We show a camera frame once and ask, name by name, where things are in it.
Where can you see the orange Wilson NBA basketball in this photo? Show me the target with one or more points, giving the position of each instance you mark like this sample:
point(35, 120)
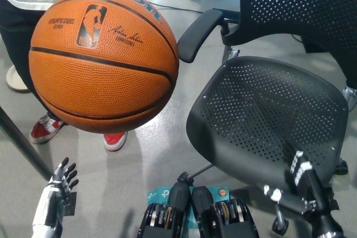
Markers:
point(103, 82)

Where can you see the grey chair leg with caster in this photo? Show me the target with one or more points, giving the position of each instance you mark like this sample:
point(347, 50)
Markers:
point(280, 219)

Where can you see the black chair armrest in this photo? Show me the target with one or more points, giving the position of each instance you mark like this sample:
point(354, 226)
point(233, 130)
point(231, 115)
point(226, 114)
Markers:
point(198, 34)

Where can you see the silver chair frame bracket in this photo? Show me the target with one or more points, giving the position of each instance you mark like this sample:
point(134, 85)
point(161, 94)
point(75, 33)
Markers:
point(231, 54)
point(351, 94)

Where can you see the black perforated chair backrest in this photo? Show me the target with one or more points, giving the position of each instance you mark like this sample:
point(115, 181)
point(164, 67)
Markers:
point(301, 6)

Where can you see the beige shoe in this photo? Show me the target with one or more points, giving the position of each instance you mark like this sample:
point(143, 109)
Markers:
point(15, 80)

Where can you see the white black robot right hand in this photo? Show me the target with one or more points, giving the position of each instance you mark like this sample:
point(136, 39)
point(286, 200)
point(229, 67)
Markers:
point(304, 182)

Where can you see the black chair caster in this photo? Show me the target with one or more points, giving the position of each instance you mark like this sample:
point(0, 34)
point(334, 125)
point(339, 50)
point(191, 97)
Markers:
point(342, 167)

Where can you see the red white sneaker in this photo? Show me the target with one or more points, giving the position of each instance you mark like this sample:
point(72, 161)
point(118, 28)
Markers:
point(43, 132)
point(115, 140)

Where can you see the black slanted pole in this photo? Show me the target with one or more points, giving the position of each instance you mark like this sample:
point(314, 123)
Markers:
point(22, 140)

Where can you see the black perforated chair seat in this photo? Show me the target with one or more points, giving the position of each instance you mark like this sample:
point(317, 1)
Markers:
point(265, 109)

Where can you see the person in grey shirt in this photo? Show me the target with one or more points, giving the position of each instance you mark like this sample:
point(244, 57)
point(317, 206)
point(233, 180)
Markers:
point(19, 4)

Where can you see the teal TP-Link box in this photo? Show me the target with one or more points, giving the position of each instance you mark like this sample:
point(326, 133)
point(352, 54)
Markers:
point(159, 193)

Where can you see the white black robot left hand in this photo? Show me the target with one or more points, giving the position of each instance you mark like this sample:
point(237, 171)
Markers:
point(53, 193)

